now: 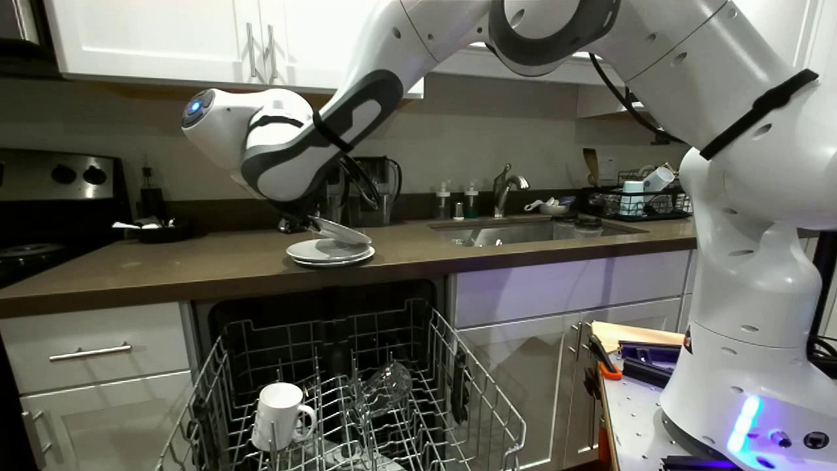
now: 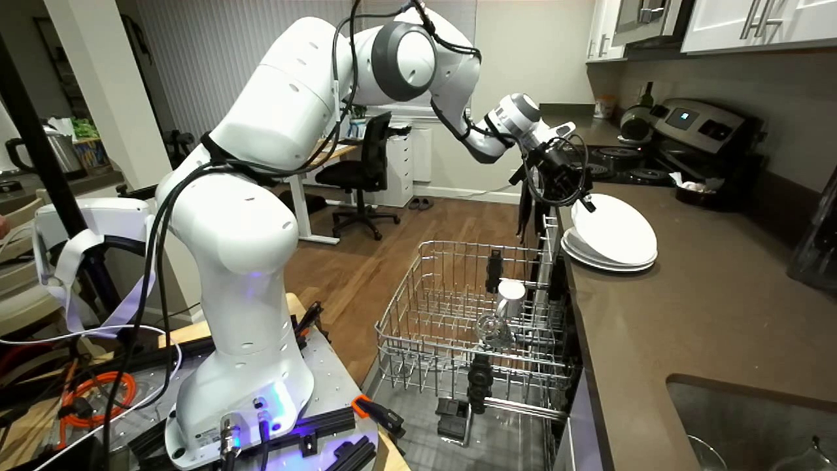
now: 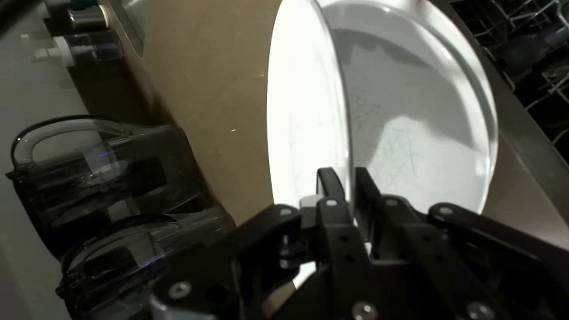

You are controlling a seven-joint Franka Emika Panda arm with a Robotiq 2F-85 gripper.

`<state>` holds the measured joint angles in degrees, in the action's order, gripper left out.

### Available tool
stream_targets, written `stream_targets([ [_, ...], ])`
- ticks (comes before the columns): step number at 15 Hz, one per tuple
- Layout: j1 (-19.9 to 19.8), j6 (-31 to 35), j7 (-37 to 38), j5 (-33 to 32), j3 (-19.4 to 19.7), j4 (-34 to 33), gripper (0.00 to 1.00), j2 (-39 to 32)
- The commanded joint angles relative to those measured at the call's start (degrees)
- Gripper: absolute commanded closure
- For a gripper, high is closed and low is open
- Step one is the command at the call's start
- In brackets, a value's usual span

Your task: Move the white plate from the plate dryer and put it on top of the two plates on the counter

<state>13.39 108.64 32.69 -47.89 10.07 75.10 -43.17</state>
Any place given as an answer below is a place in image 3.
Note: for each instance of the small soap bottle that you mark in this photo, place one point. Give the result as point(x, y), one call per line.
point(81, 16)
point(89, 50)

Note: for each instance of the white stacked plate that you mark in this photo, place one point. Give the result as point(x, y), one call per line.
point(414, 117)

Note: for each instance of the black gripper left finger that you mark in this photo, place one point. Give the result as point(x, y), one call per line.
point(284, 272)

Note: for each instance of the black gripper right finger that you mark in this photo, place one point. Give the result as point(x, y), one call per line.
point(462, 272)

